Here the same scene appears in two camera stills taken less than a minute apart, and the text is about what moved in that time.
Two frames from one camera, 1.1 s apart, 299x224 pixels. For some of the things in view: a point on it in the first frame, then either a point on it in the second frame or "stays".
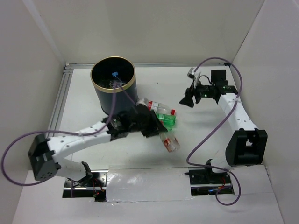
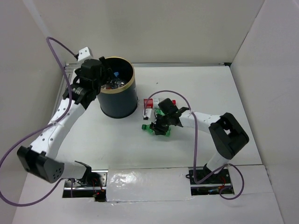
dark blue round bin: x=101 y=74 stays
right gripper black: x=188 y=100 to x=158 y=130
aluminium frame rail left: x=67 y=72 stays
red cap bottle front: x=169 y=141 to x=112 y=84
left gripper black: x=155 y=126 to x=107 y=73
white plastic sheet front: x=130 y=184 stays
